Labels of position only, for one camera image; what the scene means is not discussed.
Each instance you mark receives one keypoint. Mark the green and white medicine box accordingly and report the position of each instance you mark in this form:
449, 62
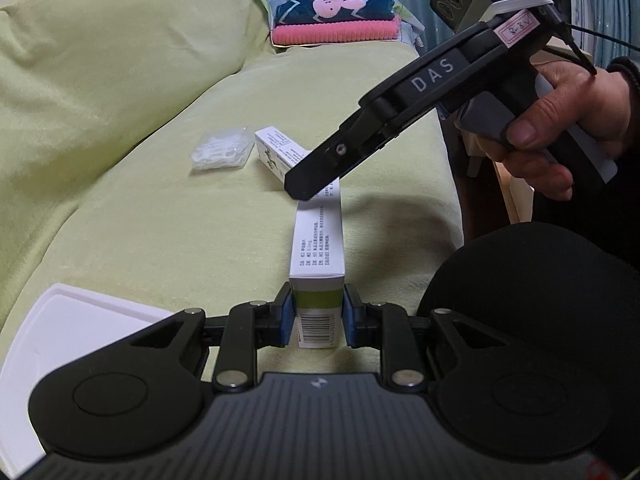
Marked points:
317, 240

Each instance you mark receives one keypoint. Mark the white plastic tray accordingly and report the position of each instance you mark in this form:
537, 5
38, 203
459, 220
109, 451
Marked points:
60, 325

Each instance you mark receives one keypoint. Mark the small white medicine box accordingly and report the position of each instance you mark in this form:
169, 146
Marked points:
272, 152

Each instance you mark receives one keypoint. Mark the clear plastic bag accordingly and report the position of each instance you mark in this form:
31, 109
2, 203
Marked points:
220, 152

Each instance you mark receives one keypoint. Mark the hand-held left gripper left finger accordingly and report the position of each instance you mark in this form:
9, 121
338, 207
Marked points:
286, 316

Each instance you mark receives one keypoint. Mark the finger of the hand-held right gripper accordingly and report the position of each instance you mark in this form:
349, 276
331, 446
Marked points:
330, 160

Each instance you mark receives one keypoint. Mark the green covered sofa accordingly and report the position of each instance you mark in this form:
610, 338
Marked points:
150, 110

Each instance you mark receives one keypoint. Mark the pink blanket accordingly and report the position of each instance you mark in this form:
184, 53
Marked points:
330, 34

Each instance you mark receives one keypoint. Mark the navy printed blanket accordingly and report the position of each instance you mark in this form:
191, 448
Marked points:
340, 7

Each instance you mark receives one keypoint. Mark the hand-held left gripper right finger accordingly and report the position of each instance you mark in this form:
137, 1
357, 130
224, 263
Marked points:
352, 316

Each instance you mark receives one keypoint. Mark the person's right forearm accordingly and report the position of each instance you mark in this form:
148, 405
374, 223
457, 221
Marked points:
632, 110

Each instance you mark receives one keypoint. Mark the person's right hand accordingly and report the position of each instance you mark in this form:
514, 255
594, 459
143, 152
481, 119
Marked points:
590, 100

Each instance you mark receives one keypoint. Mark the beige cabinet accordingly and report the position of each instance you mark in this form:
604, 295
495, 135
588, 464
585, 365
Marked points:
515, 200

